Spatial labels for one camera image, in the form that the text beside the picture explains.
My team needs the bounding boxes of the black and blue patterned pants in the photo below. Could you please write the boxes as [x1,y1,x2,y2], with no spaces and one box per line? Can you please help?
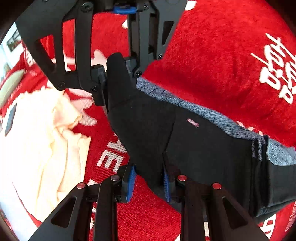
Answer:
[107,53,295,221]

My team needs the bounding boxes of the beige cushion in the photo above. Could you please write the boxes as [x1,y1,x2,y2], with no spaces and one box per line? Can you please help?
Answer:
[0,69,25,108]

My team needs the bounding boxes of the cream white cloth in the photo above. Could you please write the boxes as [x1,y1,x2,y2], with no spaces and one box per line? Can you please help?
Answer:
[1,87,92,240]

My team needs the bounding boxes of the red bedspread with white characters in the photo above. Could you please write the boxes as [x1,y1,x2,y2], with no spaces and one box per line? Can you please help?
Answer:
[1,1,295,240]

